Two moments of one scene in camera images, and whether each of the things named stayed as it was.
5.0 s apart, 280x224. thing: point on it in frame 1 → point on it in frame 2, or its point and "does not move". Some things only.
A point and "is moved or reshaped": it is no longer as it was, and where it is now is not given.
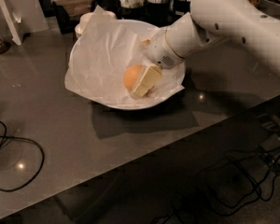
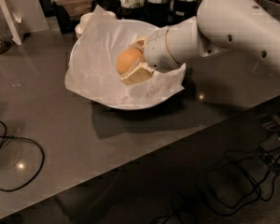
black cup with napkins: [132, 3] does not move
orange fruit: [131, 76] is moved or reshaped
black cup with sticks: [158, 7] does not move
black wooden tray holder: [71, 2] does not move
